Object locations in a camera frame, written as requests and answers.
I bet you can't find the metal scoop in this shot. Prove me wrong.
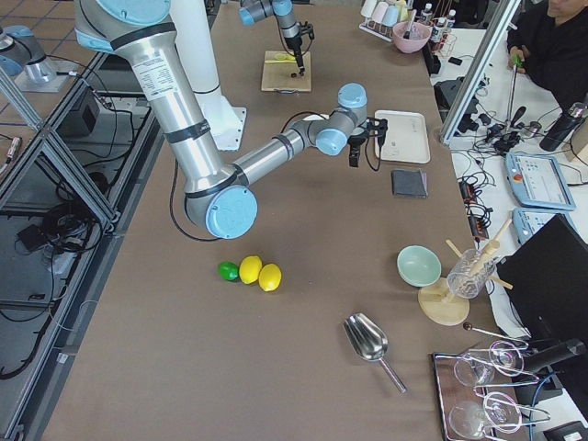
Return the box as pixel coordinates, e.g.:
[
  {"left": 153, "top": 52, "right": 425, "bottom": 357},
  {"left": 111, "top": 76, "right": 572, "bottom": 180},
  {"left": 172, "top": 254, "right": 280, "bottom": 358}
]
[{"left": 344, "top": 312, "right": 407, "bottom": 394}]

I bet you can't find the pink ice bowl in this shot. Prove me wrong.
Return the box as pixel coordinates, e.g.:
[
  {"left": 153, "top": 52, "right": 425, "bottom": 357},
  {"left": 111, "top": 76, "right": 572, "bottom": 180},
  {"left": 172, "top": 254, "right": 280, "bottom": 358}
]
[{"left": 392, "top": 21, "right": 432, "bottom": 53}]

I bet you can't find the blue teach pendant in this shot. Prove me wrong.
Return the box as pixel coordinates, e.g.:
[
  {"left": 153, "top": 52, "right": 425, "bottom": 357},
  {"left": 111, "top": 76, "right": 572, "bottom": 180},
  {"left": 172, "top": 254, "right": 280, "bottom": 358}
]
[{"left": 504, "top": 153, "right": 576, "bottom": 211}]

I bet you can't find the wooden cutting board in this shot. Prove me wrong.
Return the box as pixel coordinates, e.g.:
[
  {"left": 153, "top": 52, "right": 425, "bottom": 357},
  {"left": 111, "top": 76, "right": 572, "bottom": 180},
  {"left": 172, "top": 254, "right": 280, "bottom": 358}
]
[{"left": 261, "top": 51, "right": 311, "bottom": 93}]

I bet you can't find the grey folded cloth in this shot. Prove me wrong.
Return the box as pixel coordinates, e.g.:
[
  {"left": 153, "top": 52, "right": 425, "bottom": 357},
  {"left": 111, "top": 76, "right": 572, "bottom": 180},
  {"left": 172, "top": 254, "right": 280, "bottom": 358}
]
[{"left": 390, "top": 169, "right": 428, "bottom": 198}]

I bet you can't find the lower yellow lemon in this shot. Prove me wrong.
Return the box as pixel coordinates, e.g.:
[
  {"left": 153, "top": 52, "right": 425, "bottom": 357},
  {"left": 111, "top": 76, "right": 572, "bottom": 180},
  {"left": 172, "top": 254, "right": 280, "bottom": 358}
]
[{"left": 239, "top": 255, "right": 263, "bottom": 285}]

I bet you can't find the black monitor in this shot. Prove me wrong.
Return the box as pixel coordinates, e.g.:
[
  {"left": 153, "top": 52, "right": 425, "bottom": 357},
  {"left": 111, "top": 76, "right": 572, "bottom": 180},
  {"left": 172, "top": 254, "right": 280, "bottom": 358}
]
[{"left": 498, "top": 214, "right": 587, "bottom": 342}]

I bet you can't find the white round plate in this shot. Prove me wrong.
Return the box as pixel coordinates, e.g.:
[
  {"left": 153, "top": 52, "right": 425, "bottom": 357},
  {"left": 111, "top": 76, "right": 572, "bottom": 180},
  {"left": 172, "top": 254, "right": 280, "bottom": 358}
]
[{"left": 302, "top": 114, "right": 329, "bottom": 121}]

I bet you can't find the clear glass cup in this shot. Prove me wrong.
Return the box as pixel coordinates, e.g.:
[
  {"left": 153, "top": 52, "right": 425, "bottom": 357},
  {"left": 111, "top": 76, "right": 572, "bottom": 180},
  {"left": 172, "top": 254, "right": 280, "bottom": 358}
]
[{"left": 447, "top": 249, "right": 495, "bottom": 300}]

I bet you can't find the wooden cup rack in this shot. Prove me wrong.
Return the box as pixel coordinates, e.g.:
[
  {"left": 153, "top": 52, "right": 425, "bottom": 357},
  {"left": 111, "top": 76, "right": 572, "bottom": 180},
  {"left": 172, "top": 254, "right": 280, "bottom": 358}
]
[{"left": 418, "top": 218, "right": 513, "bottom": 326}]

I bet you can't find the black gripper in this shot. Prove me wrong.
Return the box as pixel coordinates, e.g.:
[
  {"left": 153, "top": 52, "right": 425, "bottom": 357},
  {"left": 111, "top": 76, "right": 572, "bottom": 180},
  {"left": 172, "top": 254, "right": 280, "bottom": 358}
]
[
  {"left": 288, "top": 21, "right": 314, "bottom": 69},
  {"left": 347, "top": 117, "right": 388, "bottom": 168}
]

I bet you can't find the upper yellow lemon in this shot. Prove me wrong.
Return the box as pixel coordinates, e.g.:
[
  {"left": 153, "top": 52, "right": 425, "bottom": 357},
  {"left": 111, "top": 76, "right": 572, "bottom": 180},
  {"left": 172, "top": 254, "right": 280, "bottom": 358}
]
[{"left": 258, "top": 264, "right": 282, "bottom": 292}]

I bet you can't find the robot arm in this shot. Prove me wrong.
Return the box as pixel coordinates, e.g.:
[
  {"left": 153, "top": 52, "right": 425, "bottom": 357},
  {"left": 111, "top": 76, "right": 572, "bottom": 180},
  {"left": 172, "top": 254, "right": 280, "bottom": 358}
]
[
  {"left": 239, "top": 0, "right": 315, "bottom": 76},
  {"left": 74, "top": 1, "right": 388, "bottom": 240}
]

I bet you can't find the cream rabbit tray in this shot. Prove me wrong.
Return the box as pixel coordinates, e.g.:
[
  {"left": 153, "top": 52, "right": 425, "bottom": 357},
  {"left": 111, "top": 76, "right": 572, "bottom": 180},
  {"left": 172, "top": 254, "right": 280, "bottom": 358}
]
[{"left": 374, "top": 109, "right": 431, "bottom": 164}]

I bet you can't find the wine glass rack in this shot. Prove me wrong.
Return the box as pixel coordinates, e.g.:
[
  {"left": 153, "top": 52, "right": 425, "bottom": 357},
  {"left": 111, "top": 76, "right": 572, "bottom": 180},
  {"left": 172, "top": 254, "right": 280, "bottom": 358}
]
[{"left": 431, "top": 340, "right": 550, "bottom": 440}]

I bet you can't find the person in black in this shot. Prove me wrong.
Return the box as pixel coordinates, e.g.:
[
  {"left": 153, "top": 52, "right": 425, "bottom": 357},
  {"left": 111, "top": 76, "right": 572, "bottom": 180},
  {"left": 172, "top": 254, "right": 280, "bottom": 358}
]
[{"left": 506, "top": 0, "right": 587, "bottom": 110}]

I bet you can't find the green bowl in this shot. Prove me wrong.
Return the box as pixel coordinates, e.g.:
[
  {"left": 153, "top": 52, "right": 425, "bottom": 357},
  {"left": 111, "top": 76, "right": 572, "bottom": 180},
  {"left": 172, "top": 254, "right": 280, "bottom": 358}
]
[{"left": 397, "top": 245, "right": 442, "bottom": 288}]

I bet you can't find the green lime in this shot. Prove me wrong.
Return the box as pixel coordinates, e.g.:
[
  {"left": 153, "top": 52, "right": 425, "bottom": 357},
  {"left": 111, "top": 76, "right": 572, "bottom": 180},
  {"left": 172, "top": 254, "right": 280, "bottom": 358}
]
[{"left": 217, "top": 261, "right": 240, "bottom": 281}]

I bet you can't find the yellow lemon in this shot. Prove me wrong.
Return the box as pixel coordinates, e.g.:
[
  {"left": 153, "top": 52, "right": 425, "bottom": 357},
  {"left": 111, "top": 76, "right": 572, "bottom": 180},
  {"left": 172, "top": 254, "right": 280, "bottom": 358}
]
[
  {"left": 258, "top": 264, "right": 282, "bottom": 292},
  {"left": 239, "top": 255, "right": 263, "bottom": 285}
]

